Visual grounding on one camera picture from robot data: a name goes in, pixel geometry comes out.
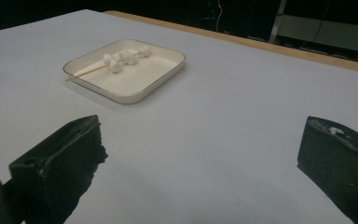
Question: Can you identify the wooden table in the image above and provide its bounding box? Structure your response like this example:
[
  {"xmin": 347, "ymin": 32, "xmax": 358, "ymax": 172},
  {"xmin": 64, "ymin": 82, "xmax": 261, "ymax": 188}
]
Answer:
[{"xmin": 103, "ymin": 9, "xmax": 358, "ymax": 76}]

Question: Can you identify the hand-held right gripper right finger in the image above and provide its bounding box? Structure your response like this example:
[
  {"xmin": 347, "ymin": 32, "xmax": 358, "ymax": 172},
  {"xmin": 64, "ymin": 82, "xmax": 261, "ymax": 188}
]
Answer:
[{"xmin": 296, "ymin": 116, "xmax": 358, "ymax": 224}]

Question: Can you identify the white table sheet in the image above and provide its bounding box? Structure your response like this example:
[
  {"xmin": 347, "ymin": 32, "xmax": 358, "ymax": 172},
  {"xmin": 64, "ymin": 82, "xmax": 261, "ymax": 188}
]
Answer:
[{"xmin": 0, "ymin": 8, "xmax": 358, "ymax": 224}]

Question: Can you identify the thin white cable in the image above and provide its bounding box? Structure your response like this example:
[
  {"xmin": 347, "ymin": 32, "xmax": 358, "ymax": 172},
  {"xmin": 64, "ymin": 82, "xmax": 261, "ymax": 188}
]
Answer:
[{"xmin": 214, "ymin": 0, "xmax": 224, "ymax": 33}]

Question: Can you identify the cluster of white marshmallows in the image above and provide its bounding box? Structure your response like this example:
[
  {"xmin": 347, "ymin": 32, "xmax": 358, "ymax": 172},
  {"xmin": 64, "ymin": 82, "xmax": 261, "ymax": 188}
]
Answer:
[{"xmin": 102, "ymin": 45, "xmax": 153, "ymax": 75}]

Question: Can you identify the white square tray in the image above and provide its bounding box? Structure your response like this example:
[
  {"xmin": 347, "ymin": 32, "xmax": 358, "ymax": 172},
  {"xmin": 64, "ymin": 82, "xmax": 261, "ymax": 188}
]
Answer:
[{"xmin": 62, "ymin": 38, "xmax": 186, "ymax": 105}]

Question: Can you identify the wooden skewer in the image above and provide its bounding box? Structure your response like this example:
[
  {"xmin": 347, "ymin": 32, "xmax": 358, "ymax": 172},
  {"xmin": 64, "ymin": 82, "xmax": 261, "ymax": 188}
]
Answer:
[{"xmin": 64, "ymin": 50, "xmax": 147, "ymax": 83}]

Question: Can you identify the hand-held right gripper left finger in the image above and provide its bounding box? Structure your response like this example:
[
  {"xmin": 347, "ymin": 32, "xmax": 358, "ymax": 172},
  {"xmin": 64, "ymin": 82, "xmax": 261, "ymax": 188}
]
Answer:
[{"xmin": 8, "ymin": 114, "xmax": 109, "ymax": 224}]

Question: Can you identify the thin black cable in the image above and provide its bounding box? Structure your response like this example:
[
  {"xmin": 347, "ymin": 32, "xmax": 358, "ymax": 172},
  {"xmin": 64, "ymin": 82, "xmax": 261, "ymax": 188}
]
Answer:
[{"xmin": 311, "ymin": 0, "xmax": 333, "ymax": 45}]

